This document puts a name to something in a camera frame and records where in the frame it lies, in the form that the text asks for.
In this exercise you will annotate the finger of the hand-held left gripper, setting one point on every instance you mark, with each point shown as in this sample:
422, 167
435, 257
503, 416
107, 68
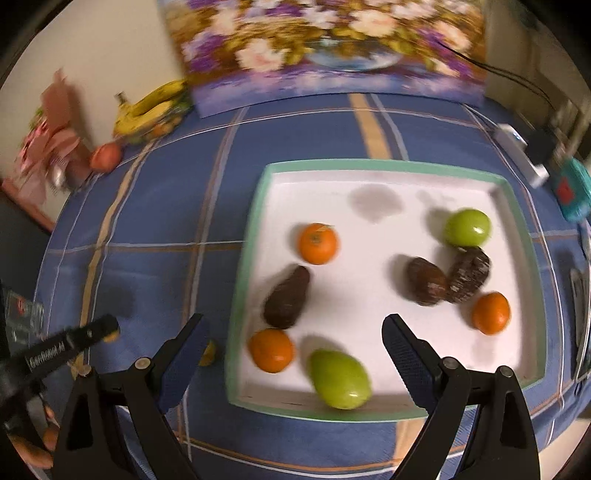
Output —
69, 344

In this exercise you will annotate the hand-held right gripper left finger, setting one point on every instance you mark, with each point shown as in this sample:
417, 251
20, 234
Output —
184, 364

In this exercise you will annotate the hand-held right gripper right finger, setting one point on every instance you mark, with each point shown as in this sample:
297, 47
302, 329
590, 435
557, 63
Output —
408, 364

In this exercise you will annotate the small yellow-orange fruit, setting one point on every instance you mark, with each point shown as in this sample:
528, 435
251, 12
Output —
208, 354
111, 337

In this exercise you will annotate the white tray with green rim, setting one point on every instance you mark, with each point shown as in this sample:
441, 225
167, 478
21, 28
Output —
369, 314

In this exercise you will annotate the large green pear-shaped fruit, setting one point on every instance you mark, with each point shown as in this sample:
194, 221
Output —
340, 378

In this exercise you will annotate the orange mandarin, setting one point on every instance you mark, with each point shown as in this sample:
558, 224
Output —
317, 243
271, 350
491, 313

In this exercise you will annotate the person's left hand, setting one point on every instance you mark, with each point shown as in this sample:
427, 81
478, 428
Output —
44, 438

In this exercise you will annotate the blue plaid tablecloth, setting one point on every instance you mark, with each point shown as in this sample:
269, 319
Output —
152, 221

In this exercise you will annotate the small round green fruit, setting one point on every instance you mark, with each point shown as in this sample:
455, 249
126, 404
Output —
467, 227

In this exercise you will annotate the red apple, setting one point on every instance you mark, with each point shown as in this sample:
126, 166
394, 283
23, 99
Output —
106, 157

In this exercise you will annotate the pink wrapped bouquet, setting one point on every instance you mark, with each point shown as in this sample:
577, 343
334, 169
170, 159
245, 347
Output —
51, 134

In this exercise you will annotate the yellow banana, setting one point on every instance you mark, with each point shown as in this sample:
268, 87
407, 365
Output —
141, 119
159, 94

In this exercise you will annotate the white power strip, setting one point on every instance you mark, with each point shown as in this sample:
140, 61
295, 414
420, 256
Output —
519, 152

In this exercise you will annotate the teal box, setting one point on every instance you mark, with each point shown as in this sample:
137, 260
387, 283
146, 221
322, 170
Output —
572, 189

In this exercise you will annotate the clear plastic fruit container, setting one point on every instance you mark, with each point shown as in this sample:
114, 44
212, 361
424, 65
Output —
168, 122

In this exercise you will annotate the black power adapter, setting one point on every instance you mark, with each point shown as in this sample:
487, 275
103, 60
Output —
540, 145

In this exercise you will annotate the flower painting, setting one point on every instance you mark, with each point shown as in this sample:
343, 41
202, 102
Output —
323, 46

